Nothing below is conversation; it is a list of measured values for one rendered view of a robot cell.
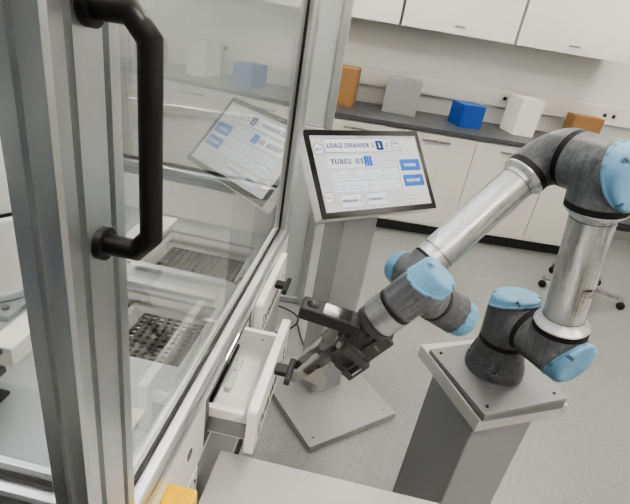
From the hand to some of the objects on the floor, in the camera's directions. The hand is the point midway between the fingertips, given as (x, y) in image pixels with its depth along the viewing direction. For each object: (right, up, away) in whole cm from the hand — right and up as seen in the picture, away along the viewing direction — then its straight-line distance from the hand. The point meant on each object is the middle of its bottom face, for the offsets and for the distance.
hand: (295, 368), depth 94 cm
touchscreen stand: (+8, -42, +123) cm, 130 cm away
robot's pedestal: (+40, -76, +68) cm, 110 cm away
